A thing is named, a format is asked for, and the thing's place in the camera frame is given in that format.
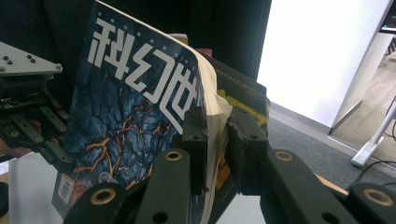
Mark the dark blue cover magazine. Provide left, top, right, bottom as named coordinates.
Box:
left=50, top=0, right=271, bottom=224

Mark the black floor cable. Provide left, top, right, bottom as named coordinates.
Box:
left=345, top=160, right=396, bottom=190

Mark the red cover magazine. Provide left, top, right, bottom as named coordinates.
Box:
left=195, top=47, right=214, bottom=59

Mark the wooden table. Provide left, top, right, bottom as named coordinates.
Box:
left=0, top=172, right=349, bottom=224

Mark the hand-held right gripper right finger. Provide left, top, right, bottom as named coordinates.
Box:
left=225, top=106, right=269, bottom=196

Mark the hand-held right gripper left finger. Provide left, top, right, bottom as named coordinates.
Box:
left=181, top=106, right=209, bottom=196

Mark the portrait cover magazine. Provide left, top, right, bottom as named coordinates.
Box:
left=169, top=33, right=190, bottom=45

